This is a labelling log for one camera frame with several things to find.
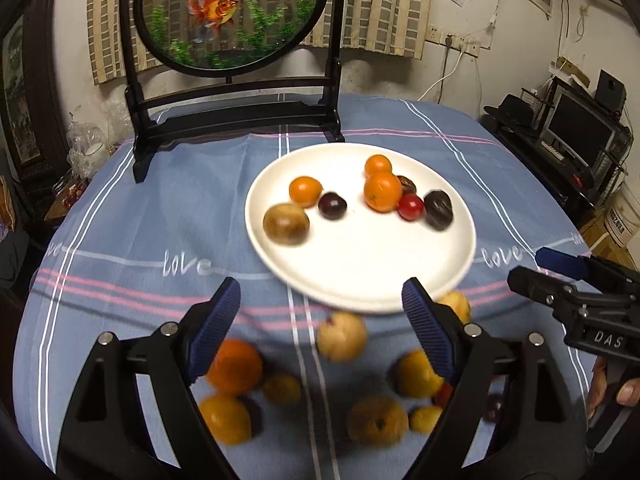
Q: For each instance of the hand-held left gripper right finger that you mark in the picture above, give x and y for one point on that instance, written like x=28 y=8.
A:
x=430 y=335

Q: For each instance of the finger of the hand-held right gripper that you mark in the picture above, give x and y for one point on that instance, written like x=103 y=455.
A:
x=560 y=260
x=535 y=285

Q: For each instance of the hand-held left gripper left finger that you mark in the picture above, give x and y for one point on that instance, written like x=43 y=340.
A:
x=215 y=330

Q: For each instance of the small tan round fruit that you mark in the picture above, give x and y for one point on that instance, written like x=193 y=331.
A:
x=457 y=305

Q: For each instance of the yellow-green plum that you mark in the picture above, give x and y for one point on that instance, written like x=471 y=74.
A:
x=415 y=375

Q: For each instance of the orange mandarin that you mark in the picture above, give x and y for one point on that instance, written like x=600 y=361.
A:
x=378 y=165
x=240 y=367

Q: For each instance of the small yellow-green fruit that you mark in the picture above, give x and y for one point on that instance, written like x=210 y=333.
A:
x=281 y=389
x=425 y=419

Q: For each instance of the smooth orange citrus fruit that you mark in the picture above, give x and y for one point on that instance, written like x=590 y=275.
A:
x=225 y=419
x=383 y=192
x=305 y=191

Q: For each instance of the dark purple plum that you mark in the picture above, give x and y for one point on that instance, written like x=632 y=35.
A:
x=332 y=206
x=492 y=407

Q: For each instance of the white oval plate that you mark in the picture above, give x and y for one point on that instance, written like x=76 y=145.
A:
x=360 y=255

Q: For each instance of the large wrinkled dark passion fruit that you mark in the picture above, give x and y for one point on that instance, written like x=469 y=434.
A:
x=438 y=210

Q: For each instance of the large brown round fruit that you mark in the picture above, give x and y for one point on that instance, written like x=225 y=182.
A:
x=286 y=223

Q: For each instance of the small red plum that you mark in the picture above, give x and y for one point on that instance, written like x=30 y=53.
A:
x=410 y=207

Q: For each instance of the small wrinkled dark passion fruit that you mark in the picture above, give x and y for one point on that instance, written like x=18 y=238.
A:
x=407 y=183

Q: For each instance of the person's right hand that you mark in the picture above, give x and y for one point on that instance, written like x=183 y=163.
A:
x=597 y=385

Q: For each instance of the white plastic bucket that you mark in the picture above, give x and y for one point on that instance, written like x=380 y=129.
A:
x=622 y=215

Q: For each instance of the black computer desk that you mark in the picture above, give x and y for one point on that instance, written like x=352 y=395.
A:
x=540 y=170

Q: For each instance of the blue striped tablecloth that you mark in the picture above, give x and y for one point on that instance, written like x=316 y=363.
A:
x=150 y=220

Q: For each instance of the computer monitor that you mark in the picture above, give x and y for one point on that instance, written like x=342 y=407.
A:
x=580 y=127

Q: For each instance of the black hat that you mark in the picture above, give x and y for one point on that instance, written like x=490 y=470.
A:
x=510 y=107

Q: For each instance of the black speaker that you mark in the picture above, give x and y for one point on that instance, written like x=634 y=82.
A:
x=611 y=90

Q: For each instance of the white lidded jar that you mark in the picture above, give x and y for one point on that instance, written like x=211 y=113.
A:
x=95 y=152

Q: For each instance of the clear plastic bags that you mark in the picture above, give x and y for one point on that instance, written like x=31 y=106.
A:
x=80 y=130

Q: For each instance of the dark framed landscape painting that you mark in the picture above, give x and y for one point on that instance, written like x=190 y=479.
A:
x=20 y=110

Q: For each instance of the beige checked curtain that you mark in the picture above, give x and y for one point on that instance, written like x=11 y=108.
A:
x=380 y=10

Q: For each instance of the round goldfish table screen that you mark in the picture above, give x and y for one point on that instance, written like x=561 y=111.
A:
x=220 y=5

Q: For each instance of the white wall socket row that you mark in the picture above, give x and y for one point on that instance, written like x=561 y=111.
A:
x=455 y=40

